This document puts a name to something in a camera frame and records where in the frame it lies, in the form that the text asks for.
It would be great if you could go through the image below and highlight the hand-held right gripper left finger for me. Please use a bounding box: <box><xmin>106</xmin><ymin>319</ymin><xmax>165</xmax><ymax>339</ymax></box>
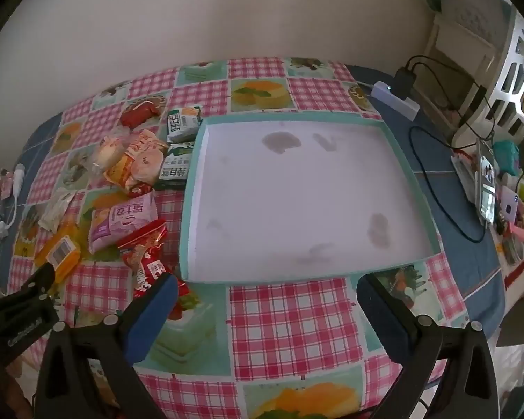
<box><xmin>35</xmin><ymin>273</ymin><xmax>180</xmax><ymax>419</ymax></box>

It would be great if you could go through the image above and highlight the white cable with plug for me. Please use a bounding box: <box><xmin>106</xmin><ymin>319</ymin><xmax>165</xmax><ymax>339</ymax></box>
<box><xmin>0</xmin><ymin>163</ymin><xmax>27</xmax><ymax>236</ymax></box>

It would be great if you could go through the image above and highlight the teal pouch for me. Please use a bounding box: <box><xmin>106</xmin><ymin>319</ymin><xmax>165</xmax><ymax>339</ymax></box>
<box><xmin>493</xmin><ymin>140</ymin><xmax>521</xmax><ymax>175</ymax></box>

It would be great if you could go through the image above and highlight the black power adapter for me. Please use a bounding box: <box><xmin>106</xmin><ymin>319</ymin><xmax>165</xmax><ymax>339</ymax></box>
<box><xmin>391</xmin><ymin>67</ymin><xmax>417</xmax><ymax>100</ymax></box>

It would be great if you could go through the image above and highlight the small red candy packet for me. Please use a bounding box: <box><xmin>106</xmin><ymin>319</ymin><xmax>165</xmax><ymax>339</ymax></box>
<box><xmin>131</xmin><ymin>258</ymin><xmax>188</xmax><ymax>301</ymax></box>

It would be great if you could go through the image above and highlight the green white biscuit packet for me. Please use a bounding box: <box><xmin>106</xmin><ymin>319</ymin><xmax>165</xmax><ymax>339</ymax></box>
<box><xmin>158</xmin><ymin>142</ymin><xmax>197</xmax><ymax>191</ymax></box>

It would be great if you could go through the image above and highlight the clear bun packet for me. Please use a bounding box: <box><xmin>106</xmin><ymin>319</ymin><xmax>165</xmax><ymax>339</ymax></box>
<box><xmin>89</xmin><ymin>135</ymin><xmax>129</xmax><ymax>171</ymax></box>

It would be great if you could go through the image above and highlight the orange packet with barcode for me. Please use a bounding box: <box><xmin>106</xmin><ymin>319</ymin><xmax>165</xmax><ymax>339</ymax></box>
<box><xmin>34</xmin><ymin>227</ymin><xmax>83</xmax><ymax>284</ymax></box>

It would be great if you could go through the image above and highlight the green corn biscuit packet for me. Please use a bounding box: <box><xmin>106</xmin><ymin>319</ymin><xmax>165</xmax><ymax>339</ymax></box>
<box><xmin>167</xmin><ymin>105</ymin><xmax>202</xmax><ymax>143</ymax></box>

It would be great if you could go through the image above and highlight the purple snack packet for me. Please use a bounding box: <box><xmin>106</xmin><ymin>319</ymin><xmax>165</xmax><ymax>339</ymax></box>
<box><xmin>87</xmin><ymin>194</ymin><xmax>159</xmax><ymax>254</ymax></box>

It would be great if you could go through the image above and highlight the pink checkered printed tablecloth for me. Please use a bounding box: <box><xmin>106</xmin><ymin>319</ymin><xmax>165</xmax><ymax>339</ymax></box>
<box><xmin>0</xmin><ymin>56</ymin><xmax>468</xmax><ymax>419</ymax></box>

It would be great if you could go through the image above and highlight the black cable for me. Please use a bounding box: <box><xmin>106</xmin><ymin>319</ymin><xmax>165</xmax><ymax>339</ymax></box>
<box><xmin>408</xmin><ymin>54</ymin><xmax>498</xmax><ymax>149</ymax></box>
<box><xmin>409</xmin><ymin>126</ymin><xmax>487</xmax><ymax>243</ymax></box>

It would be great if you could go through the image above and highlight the white power bank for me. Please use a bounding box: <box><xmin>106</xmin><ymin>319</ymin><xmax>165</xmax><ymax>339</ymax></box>
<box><xmin>500</xmin><ymin>190</ymin><xmax>522</xmax><ymax>228</ymax></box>

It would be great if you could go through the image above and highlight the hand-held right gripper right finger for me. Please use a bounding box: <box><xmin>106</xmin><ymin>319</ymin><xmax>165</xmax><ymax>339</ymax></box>
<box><xmin>357</xmin><ymin>273</ymin><xmax>501</xmax><ymax>419</ymax></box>

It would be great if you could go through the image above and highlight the grey lace cloth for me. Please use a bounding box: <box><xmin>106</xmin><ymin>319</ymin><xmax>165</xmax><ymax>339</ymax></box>
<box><xmin>421</xmin><ymin>0</ymin><xmax>514</xmax><ymax>49</ymax></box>

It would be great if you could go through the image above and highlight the white power strip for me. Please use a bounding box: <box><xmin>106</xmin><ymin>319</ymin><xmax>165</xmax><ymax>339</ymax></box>
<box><xmin>370</xmin><ymin>81</ymin><xmax>421</xmax><ymax>120</ymax></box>

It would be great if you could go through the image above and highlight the white cabinet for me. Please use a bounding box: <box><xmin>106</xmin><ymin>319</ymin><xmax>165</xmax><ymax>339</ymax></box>
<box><xmin>419</xmin><ymin>13</ymin><xmax>498</xmax><ymax>149</ymax></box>

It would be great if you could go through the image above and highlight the white lattice shelf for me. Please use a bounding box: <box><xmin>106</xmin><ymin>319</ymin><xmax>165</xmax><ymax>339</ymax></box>
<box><xmin>485</xmin><ymin>4</ymin><xmax>524</xmax><ymax>140</ymax></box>

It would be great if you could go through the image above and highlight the red snack packet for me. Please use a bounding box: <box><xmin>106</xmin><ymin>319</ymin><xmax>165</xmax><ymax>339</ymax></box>
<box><xmin>120</xmin><ymin>100</ymin><xmax>161</xmax><ymax>128</ymax></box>

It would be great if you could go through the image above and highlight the phone on stand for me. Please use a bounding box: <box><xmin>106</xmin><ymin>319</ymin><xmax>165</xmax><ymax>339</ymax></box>
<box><xmin>476</xmin><ymin>139</ymin><xmax>497</xmax><ymax>225</ymax></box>

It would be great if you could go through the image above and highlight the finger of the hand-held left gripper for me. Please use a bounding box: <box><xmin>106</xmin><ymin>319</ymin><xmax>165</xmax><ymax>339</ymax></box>
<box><xmin>9</xmin><ymin>264</ymin><xmax>57</xmax><ymax>304</ymax></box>

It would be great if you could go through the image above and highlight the grey stool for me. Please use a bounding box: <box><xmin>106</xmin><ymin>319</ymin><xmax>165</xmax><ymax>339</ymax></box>
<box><xmin>495</xmin><ymin>297</ymin><xmax>524</xmax><ymax>347</ymax></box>

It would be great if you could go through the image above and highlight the white tray with teal rim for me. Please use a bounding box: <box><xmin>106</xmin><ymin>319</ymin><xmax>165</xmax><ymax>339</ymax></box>
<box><xmin>179</xmin><ymin>111</ymin><xmax>444</xmax><ymax>284</ymax></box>

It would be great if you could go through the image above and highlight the pink bun packet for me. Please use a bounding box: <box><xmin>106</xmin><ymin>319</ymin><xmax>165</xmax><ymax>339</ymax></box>
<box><xmin>105</xmin><ymin>150</ymin><xmax>166</xmax><ymax>197</ymax></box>

